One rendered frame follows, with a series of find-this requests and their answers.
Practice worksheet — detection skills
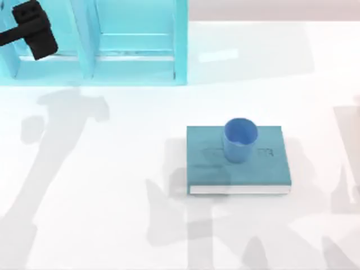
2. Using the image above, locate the light blue rack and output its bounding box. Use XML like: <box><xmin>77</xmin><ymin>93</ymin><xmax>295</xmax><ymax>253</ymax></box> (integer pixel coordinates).
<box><xmin>0</xmin><ymin>0</ymin><xmax>188</xmax><ymax>87</ymax></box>

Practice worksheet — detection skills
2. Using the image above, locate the blue cup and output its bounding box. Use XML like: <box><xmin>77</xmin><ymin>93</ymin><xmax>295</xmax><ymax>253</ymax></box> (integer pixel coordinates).
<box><xmin>223</xmin><ymin>118</ymin><xmax>259</xmax><ymax>164</ymax></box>

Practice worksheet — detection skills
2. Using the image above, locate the teal book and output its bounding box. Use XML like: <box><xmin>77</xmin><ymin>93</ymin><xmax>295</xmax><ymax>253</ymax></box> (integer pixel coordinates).
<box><xmin>186</xmin><ymin>125</ymin><xmax>292</xmax><ymax>196</ymax></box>

